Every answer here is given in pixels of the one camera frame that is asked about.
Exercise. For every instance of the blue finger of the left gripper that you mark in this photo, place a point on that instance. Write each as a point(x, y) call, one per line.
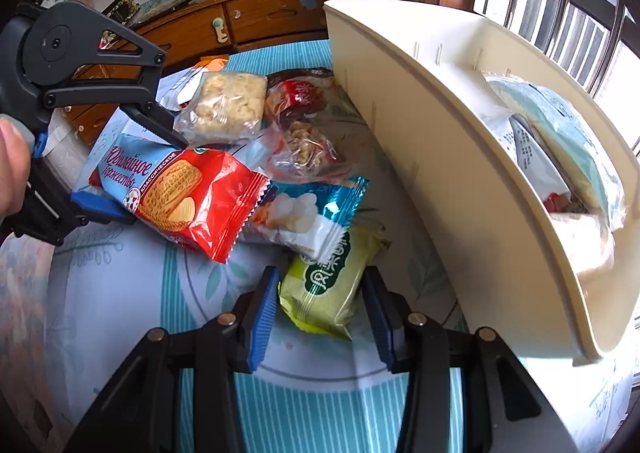
point(62, 156)
point(157, 120)

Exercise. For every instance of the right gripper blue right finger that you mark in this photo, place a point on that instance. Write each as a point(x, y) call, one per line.
point(386, 315)

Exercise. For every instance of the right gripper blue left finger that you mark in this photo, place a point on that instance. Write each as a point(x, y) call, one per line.
point(259, 317)

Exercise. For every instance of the green snack packet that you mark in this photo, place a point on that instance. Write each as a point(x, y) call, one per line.
point(319, 298)

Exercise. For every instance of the clear bag puffed rice cake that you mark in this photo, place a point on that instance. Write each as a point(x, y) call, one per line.
point(226, 108)

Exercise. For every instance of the red blue biscuit packet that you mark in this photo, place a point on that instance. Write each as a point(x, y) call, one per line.
point(198, 198)

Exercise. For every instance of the blue white rice cracker packet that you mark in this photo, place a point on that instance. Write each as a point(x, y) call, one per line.
point(309, 218)

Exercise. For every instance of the large light blue snack bag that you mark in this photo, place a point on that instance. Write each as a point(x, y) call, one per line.
point(571, 141)

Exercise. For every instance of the Lipo cream biscuit packet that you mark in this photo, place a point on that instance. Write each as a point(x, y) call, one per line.
point(117, 124)

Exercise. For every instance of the person left hand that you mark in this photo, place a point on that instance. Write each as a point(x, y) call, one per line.
point(14, 169)

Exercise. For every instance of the orange white snack bar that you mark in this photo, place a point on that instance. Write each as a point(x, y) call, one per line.
point(176, 91)

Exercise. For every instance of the pastel floral blanket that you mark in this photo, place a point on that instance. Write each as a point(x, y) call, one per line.
point(25, 269)

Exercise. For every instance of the wooden desk with drawers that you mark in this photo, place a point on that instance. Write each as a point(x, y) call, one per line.
point(224, 27)

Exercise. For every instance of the red label nut packet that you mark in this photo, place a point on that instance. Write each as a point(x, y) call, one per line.
point(302, 149)

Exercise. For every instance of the white plastic storage bin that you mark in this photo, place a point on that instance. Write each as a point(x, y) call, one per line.
point(415, 71)

